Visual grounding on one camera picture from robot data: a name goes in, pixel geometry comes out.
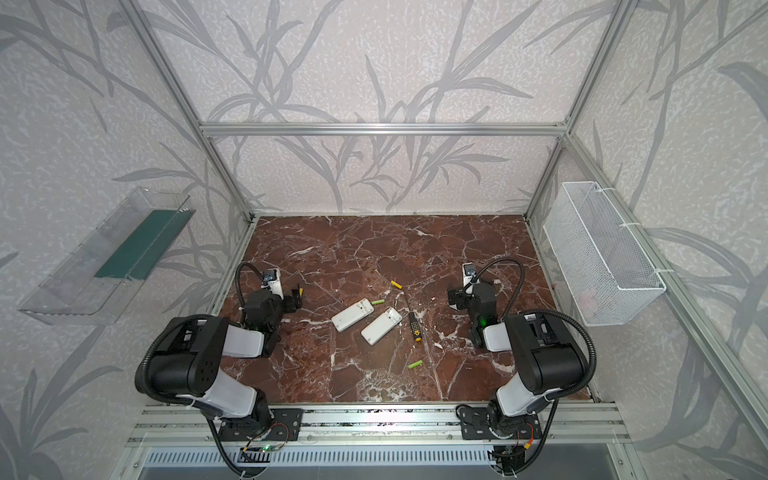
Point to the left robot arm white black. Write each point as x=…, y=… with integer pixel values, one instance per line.
x=182, y=366

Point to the white wire mesh basket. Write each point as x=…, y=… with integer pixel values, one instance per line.
x=609, y=275

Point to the black yellow screwdriver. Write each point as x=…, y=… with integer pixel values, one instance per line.
x=413, y=320

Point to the aluminium mounting rail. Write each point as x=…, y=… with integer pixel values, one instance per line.
x=575, y=422

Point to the white remote control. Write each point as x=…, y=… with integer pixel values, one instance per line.
x=379, y=327
x=352, y=314

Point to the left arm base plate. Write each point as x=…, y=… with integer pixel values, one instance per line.
x=280, y=425

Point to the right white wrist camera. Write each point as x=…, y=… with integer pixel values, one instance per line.
x=469, y=271

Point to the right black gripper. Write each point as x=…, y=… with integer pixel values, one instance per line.
x=459, y=297

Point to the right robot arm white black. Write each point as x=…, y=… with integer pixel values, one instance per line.
x=553, y=354

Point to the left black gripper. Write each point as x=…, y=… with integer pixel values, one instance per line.
x=288, y=302

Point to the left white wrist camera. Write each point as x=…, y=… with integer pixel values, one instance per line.
x=272, y=281

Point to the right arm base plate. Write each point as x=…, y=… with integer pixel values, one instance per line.
x=489, y=423

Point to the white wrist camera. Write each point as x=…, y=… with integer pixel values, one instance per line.
x=272, y=281
x=469, y=271

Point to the clear plastic wall bin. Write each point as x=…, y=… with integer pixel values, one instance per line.
x=97, y=281

